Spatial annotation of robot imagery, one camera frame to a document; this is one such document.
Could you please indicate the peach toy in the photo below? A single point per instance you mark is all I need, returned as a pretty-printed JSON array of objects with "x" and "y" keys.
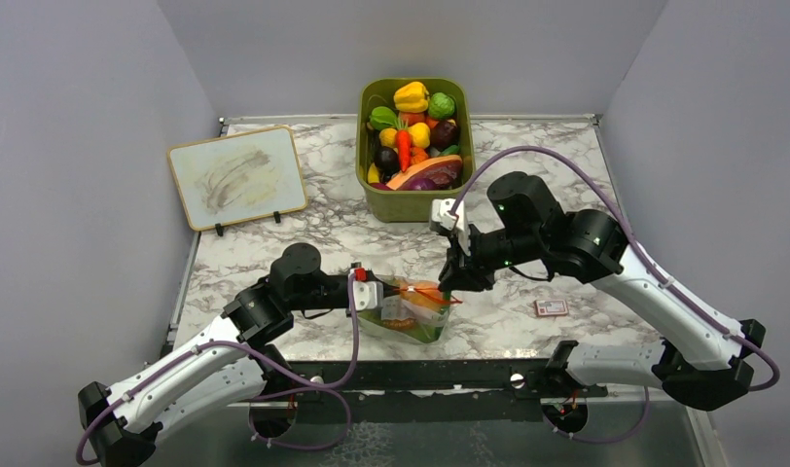
[{"x": 427, "y": 295}]

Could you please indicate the yellow bell pepper toy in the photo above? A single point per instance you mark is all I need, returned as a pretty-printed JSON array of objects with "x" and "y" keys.
[{"x": 412, "y": 98}]

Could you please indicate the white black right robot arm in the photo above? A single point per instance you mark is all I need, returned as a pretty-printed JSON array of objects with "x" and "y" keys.
[{"x": 700, "y": 360}]

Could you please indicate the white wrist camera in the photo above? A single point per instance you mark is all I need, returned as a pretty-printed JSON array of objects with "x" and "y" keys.
[
  {"x": 449, "y": 219},
  {"x": 366, "y": 291}
]

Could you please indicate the green pepper toy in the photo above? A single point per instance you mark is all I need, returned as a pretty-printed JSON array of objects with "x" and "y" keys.
[{"x": 382, "y": 118}]

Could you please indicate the purple eggplant toy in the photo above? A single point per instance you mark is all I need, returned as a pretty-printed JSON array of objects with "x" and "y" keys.
[{"x": 420, "y": 184}]

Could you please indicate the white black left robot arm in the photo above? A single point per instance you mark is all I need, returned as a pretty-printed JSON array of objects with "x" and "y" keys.
[{"x": 227, "y": 361}]

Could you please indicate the green plastic bin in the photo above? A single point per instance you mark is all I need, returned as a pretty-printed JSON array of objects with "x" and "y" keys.
[{"x": 408, "y": 206}]

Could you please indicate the black metal base rail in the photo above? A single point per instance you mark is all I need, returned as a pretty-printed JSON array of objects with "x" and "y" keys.
[{"x": 390, "y": 391}]

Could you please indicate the small whiteboard with wooden frame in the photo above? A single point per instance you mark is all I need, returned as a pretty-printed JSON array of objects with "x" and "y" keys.
[{"x": 238, "y": 178}]

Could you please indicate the orange carrot toy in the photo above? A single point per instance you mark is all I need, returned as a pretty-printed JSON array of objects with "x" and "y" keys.
[{"x": 404, "y": 148}]

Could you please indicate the orange spiky pineapple toy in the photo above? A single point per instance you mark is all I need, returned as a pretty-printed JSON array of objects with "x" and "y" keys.
[{"x": 393, "y": 314}]

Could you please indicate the yellow lemon toy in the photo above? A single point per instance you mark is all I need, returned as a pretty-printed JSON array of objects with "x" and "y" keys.
[
  {"x": 388, "y": 137},
  {"x": 420, "y": 134}
]

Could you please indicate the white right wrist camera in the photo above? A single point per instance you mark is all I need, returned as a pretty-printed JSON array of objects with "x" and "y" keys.
[{"x": 449, "y": 219}]

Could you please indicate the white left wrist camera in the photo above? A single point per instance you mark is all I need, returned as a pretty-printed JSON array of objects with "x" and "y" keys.
[{"x": 366, "y": 291}]

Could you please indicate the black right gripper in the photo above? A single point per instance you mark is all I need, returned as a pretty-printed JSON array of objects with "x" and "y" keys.
[{"x": 471, "y": 277}]

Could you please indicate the green broccoli toy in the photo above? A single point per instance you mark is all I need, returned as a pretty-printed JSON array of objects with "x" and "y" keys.
[{"x": 441, "y": 106}]

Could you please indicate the small red white card box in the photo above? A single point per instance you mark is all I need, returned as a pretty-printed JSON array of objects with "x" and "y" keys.
[{"x": 551, "y": 308}]

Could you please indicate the clear zip bag orange zipper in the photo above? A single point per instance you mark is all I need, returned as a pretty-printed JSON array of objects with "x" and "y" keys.
[{"x": 413, "y": 310}]

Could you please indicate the dark red plum toy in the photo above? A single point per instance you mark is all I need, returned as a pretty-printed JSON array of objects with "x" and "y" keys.
[{"x": 444, "y": 134}]

